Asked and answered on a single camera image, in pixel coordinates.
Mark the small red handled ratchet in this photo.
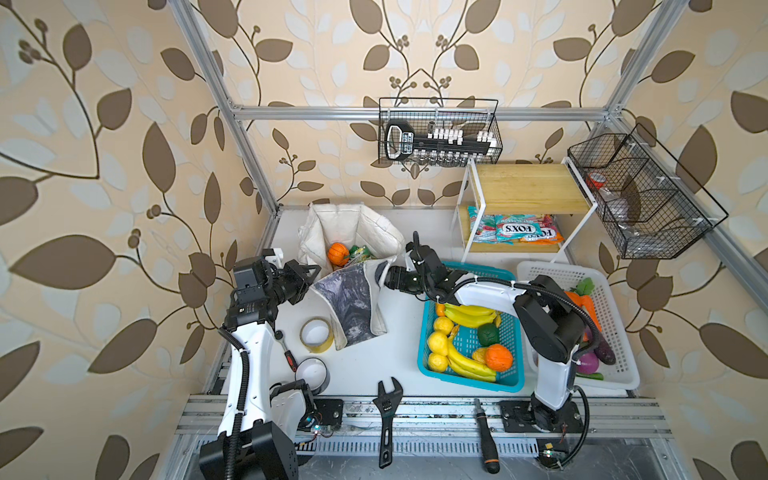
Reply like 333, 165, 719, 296
275, 330, 298, 372

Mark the upper banana bunch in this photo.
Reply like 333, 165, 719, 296
444, 304, 502, 329

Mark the yellow tape roll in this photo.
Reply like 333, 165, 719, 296
299, 318, 334, 354

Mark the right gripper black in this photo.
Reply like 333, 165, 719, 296
378, 265, 432, 294

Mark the teal plastic basket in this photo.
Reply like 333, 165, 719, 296
416, 259, 527, 394

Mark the black wire basket centre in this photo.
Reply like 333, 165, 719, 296
378, 96, 503, 168

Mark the black wire basket right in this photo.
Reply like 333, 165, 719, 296
568, 123, 728, 260

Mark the Fox's candy bag right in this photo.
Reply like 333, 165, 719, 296
495, 215, 564, 245

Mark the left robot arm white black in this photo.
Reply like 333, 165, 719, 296
199, 248, 320, 479

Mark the black orange screwdriver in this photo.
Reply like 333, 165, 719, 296
474, 398, 500, 474

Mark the orange fruit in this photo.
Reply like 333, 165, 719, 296
484, 344, 514, 373

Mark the plastic bottle red cap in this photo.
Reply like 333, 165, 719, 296
587, 172, 629, 221

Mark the black wire basket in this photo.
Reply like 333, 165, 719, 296
378, 96, 503, 168
568, 123, 728, 260

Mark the yellow lemon bottom left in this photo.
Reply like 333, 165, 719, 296
427, 353, 449, 373

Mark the purple onion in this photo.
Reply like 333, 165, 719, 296
577, 352, 600, 375

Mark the white wooden two-tier shelf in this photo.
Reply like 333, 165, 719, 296
450, 157, 598, 263

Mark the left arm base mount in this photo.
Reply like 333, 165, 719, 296
263, 397, 346, 469

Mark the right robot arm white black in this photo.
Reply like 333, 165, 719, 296
375, 234, 603, 431

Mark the green avocado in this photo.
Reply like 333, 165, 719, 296
476, 323, 500, 347

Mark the orange carrot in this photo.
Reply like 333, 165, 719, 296
566, 277, 602, 331

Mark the black tape roll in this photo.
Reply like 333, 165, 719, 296
295, 357, 330, 396

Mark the white plastic basket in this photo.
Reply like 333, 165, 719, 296
517, 260, 640, 390

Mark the Fox's candy bag left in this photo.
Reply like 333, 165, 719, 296
467, 206, 520, 244

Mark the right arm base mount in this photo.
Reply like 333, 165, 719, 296
499, 398, 591, 470

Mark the fox's candy bag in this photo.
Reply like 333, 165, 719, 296
495, 215, 564, 245
467, 206, 520, 244

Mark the white canvas tote bag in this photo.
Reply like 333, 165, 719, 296
298, 204, 405, 350

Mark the small orange pumpkin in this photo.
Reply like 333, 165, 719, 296
327, 242, 350, 268

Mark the green snack bag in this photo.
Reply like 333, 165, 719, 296
347, 245, 374, 266

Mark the banana bunch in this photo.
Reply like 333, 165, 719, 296
448, 343, 497, 383
444, 304, 502, 329

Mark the black adjustable wrench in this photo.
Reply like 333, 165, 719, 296
373, 377, 403, 469

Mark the black socket wrench set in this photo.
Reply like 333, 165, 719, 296
379, 120, 502, 164

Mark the lower banana bunch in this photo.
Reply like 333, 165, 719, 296
448, 343, 497, 383

